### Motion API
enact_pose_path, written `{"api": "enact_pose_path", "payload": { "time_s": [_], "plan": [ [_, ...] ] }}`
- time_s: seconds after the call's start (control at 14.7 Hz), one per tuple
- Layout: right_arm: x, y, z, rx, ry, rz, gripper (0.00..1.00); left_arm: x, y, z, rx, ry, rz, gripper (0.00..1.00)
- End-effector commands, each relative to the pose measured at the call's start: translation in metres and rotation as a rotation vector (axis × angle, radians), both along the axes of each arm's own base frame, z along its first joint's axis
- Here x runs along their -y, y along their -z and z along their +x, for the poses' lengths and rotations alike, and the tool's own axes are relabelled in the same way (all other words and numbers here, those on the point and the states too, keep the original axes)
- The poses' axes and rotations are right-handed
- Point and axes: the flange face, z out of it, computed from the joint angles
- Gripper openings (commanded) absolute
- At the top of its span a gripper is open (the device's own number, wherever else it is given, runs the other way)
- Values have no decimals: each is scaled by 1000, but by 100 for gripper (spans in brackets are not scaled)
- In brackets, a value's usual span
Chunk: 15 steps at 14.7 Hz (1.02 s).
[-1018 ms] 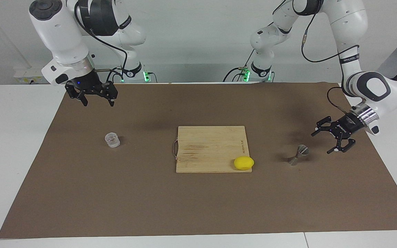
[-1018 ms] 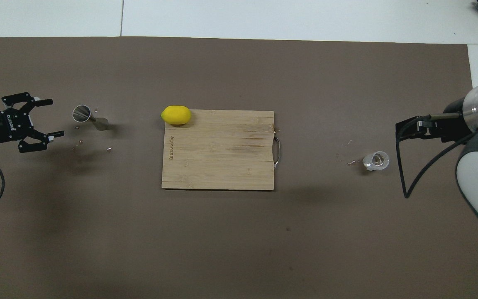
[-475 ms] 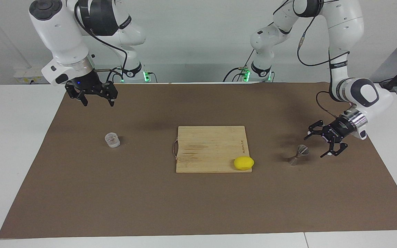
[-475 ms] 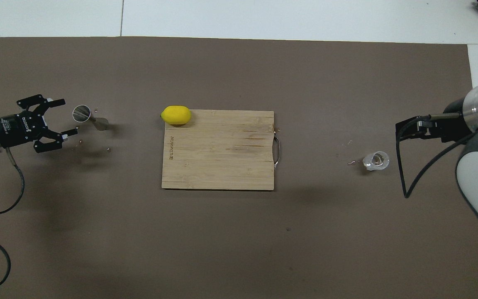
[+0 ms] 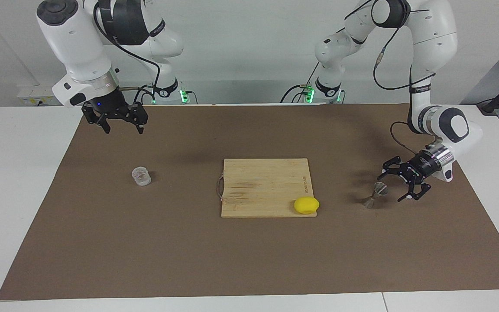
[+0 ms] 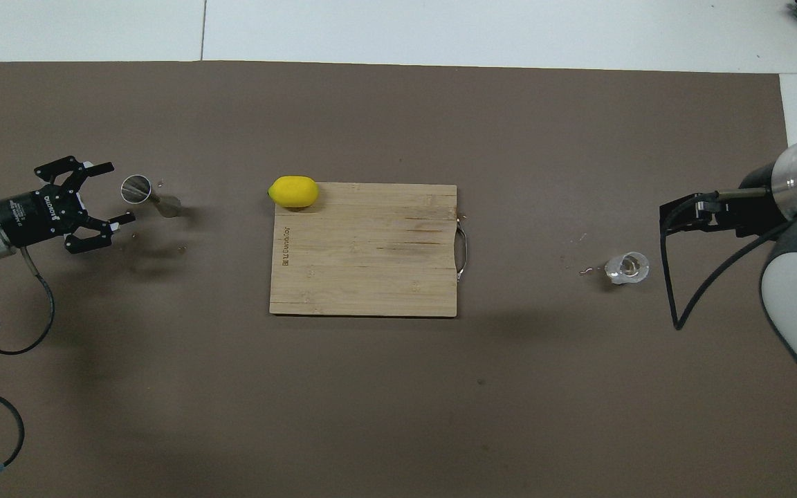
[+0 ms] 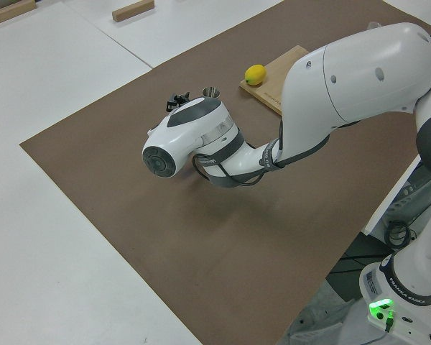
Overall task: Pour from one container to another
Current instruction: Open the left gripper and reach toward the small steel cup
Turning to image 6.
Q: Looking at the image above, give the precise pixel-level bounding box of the yellow lemon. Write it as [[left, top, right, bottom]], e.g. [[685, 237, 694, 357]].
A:
[[268, 176, 320, 209]]

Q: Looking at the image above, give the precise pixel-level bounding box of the brown table mat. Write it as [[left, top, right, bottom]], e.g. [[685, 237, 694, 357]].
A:
[[0, 61, 797, 498]]

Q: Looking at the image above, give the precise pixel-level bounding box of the clear glass cup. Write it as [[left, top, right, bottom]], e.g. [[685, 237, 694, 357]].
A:
[[604, 252, 650, 285]]

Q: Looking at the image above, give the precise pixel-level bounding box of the wooden cutting board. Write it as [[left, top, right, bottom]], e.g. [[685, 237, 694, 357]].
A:
[[269, 183, 469, 318]]

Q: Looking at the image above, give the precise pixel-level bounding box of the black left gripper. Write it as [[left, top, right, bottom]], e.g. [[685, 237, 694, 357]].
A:
[[0, 156, 136, 254]]

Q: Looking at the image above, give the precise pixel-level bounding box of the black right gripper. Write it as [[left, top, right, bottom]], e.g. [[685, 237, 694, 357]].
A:
[[659, 163, 790, 239]]

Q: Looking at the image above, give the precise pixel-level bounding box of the steel jigger cup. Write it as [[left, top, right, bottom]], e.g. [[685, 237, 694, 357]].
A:
[[120, 174, 183, 219]]

